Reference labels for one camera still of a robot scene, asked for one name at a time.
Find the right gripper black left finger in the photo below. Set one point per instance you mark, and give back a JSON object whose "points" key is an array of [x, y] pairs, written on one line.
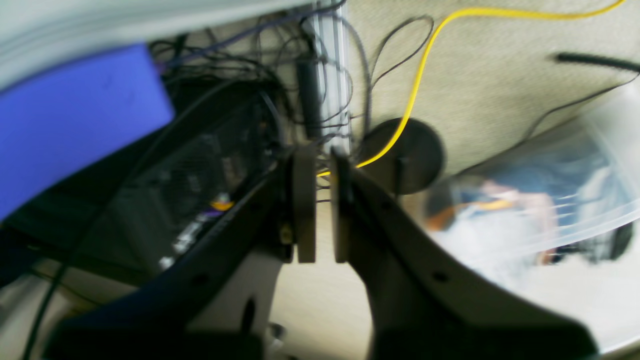
{"points": [[214, 303]]}

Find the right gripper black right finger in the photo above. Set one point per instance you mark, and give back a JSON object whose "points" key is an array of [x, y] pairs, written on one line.
{"points": [[426, 305]]}

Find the black power adapter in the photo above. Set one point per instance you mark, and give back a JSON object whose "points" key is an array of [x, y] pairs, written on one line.
{"points": [[309, 96]]}

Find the black computer case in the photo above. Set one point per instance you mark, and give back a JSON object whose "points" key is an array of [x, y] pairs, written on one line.
{"points": [[131, 208]]}

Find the black round stand base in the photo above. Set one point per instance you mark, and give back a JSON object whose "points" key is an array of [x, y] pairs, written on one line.
{"points": [[413, 163]]}

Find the clear plastic storage bin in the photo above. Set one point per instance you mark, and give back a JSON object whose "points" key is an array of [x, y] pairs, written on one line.
{"points": [[555, 220]]}

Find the blue box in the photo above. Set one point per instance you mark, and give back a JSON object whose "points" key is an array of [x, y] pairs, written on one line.
{"points": [[60, 121]]}

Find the aluminium frame rail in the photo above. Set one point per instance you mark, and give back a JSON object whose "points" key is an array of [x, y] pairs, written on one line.
{"points": [[331, 40]]}

